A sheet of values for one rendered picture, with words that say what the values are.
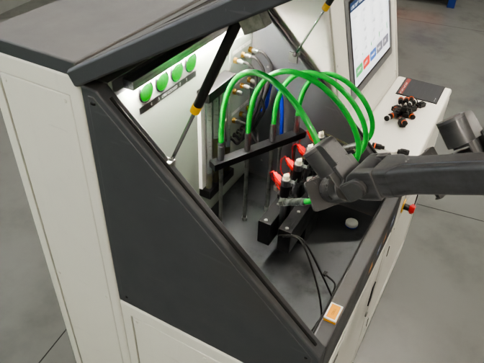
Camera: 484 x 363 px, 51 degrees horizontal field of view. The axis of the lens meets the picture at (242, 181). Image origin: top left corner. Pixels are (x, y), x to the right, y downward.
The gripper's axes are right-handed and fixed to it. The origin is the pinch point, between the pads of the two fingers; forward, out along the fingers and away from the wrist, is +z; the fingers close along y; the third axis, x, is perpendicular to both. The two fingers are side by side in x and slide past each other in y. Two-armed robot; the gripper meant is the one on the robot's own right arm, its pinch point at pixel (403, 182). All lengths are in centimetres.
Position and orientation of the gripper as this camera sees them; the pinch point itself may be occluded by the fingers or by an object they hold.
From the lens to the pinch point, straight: 122.8
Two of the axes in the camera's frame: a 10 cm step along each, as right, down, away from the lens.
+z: -5.2, 2.5, 8.2
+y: -4.9, -8.7, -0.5
